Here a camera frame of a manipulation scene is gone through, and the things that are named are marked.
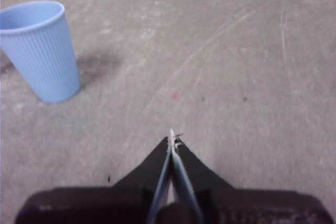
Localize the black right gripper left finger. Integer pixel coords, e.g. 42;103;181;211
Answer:
15;129;174;224

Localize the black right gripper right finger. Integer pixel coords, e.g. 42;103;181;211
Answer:
172;132;330;224

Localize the blue ribbed plastic cup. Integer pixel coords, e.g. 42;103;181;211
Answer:
0;0;82;104

